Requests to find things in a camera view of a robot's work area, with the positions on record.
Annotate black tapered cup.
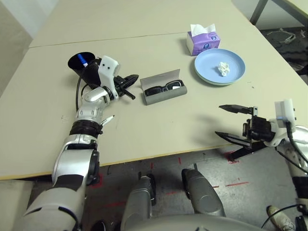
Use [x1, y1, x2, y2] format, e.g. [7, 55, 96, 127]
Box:
[67, 51, 102, 90]

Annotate grey robot right leg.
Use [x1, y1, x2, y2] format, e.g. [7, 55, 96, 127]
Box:
[181, 168, 227, 218]

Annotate worn white shoe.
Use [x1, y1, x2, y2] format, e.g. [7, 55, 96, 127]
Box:
[266, 205, 296, 231]

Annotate grey robot torso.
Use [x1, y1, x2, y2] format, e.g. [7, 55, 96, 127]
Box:
[141, 214, 263, 231]

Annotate black table leg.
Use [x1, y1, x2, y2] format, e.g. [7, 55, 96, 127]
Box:
[228, 141, 268, 162]

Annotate white glasses frame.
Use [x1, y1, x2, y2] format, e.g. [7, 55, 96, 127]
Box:
[267, 30, 296, 44]

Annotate side table black frame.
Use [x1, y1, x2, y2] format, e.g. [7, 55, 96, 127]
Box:
[249, 0, 308, 28]

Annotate purple tissue pack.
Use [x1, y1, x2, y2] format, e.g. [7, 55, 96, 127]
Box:
[186, 23, 221, 56]

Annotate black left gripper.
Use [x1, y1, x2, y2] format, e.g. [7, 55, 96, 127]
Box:
[113, 74, 140, 100]

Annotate black sunglasses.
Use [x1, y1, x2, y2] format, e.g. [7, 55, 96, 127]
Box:
[143, 80, 185, 97]

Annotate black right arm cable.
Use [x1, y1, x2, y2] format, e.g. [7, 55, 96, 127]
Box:
[286, 120, 308, 174]

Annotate grey glasses case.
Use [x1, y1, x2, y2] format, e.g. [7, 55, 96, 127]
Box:
[140, 69, 188, 106]

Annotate blue plate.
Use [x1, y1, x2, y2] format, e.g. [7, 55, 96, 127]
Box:
[194, 48, 246, 85]

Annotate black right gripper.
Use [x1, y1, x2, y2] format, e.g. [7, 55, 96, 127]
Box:
[214, 104, 274, 147]

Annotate white marker black cap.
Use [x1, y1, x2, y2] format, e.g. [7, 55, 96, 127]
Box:
[100, 115, 116, 126]

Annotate white tissue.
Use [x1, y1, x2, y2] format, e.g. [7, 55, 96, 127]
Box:
[218, 62, 231, 77]

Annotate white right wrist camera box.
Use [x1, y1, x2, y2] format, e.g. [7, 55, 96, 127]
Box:
[274, 98, 296, 128]

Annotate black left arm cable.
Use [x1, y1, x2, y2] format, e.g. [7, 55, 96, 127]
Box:
[76, 72, 85, 111]

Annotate blue capped marker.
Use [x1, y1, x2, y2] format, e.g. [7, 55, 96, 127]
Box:
[77, 54, 89, 67]

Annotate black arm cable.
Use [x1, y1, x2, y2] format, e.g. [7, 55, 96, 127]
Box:
[76, 72, 85, 111]
[286, 120, 308, 174]

